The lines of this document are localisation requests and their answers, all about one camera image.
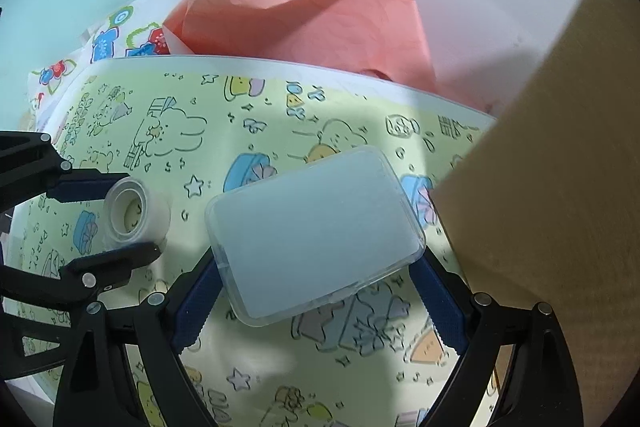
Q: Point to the brown cardboard box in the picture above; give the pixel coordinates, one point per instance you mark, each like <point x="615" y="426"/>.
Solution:
<point x="550" y="182"/>

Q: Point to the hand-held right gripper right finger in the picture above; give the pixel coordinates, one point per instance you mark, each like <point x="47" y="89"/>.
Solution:
<point x="440" y="302"/>

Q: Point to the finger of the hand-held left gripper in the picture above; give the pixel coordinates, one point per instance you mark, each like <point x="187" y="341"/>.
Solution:
<point x="125" y="259"/>
<point x="80" y="189"/>

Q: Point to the clear plastic case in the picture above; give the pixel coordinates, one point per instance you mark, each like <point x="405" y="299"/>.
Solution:
<point x="315" y="227"/>

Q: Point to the clear tape roll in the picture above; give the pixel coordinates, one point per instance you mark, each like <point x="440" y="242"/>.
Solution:
<point x="150" y="217"/>

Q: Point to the floral printed cloth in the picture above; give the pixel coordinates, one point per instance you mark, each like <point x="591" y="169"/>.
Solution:
<point x="110" y="42"/>

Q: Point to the yellow cartoon print table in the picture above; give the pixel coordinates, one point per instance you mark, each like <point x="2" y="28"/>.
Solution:
<point x="250" y="367"/>

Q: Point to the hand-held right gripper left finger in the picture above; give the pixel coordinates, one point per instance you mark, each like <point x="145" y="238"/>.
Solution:
<point x="197" y="297"/>

